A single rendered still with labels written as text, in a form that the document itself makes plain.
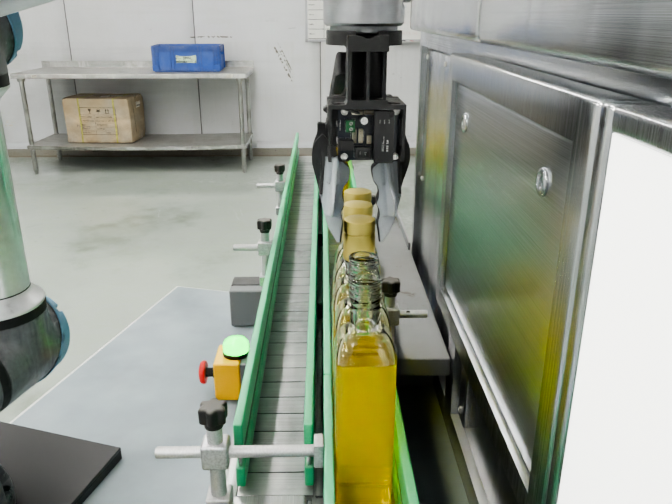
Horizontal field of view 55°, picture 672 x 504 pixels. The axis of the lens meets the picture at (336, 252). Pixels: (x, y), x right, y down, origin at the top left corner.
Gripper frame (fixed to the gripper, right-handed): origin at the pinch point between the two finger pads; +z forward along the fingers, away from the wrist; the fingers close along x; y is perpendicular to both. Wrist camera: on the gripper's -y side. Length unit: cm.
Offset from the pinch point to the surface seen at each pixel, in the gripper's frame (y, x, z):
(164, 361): -43, -33, 40
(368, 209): -4.4, 1.3, -0.6
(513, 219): 11.8, 12.7, -4.4
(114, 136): -526, -183, 83
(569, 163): 23.0, 12.4, -11.9
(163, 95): -589, -150, 54
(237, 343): -30.3, -17.7, 30.0
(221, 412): 12.3, -14.0, 14.6
